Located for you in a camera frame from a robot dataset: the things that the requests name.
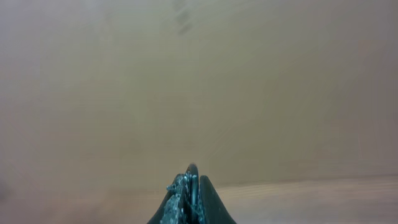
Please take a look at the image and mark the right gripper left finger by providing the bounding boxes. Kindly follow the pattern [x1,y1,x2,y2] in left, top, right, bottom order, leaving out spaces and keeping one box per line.
[147,172,190,224]

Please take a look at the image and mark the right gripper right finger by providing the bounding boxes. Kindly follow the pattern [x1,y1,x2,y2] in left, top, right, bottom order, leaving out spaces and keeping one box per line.
[199,175,237,224]

